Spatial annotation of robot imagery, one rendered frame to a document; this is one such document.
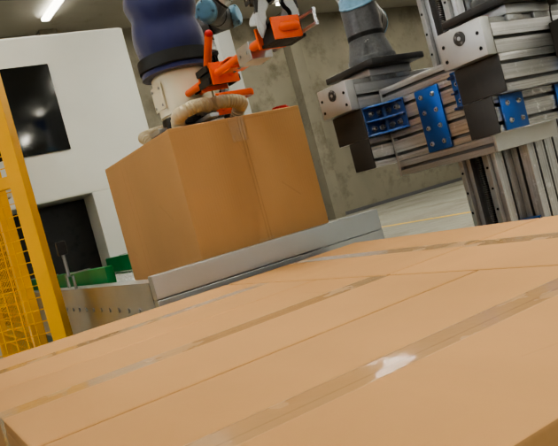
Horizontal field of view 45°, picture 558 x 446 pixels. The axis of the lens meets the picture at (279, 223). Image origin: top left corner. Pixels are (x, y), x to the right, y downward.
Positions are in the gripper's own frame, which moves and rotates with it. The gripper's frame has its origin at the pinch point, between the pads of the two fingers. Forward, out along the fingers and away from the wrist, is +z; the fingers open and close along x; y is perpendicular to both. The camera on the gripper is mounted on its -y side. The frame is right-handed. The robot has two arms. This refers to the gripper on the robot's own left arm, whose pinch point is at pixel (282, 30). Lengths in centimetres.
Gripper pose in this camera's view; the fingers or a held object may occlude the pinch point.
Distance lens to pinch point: 161.4
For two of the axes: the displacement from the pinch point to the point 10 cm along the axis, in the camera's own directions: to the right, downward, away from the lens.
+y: -4.9, 1.0, 8.7
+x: -8.4, 2.4, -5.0
